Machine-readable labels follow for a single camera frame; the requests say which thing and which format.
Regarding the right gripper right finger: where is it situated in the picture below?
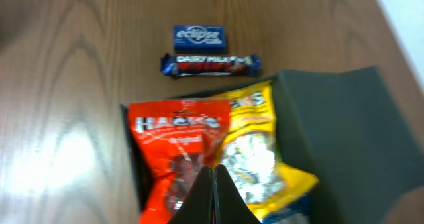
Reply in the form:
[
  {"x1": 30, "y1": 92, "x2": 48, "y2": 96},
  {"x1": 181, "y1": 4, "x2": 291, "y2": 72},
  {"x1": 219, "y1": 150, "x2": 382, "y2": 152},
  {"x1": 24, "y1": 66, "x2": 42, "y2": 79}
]
[{"x1": 214, "y1": 164, "x2": 261, "y2": 224}]

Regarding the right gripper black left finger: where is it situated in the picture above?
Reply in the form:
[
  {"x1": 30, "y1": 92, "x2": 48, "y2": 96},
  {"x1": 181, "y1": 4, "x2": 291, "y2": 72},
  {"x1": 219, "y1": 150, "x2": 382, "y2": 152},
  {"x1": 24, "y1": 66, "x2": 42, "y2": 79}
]
[{"x1": 168, "y1": 166, "x2": 213, "y2": 224}]

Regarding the yellow Hacks candy bag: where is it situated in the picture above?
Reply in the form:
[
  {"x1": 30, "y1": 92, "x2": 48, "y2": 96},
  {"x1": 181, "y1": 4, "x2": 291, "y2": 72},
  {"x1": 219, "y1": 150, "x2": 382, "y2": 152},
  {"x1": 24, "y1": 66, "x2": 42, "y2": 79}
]
[{"x1": 215, "y1": 81, "x2": 319, "y2": 222}]

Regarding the Dairy Milk chocolate bar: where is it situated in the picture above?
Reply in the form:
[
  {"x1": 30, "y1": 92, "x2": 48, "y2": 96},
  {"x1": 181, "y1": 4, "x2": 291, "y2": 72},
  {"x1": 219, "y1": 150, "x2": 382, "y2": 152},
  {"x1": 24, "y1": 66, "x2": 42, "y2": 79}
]
[{"x1": 160, "y1": 54, "x2": 262, "y2": 78}]

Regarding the red Hacks candy bag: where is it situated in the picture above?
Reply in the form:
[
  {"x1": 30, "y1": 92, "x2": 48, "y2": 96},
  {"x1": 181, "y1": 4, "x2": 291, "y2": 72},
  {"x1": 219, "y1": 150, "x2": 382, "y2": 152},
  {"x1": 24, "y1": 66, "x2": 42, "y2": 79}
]
[{"x1": 127, "y1": 99, "x2": 231, "y2": 223}]

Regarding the blue Eclipse mints box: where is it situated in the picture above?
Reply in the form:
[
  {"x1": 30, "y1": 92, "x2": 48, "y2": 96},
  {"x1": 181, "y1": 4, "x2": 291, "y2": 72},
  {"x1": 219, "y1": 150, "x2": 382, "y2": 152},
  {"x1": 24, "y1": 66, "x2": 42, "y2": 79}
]
[{"x1": 173, "y1": 25, "x2": 227, "y2": 54}]

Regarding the dark green open box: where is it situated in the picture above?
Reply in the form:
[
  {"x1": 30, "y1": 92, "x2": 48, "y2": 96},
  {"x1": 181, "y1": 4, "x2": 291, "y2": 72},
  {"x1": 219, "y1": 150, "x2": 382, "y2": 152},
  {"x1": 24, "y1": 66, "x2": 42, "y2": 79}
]
[{"x1": 121, "y1": 67, "x2": 423, "y2": 223}]

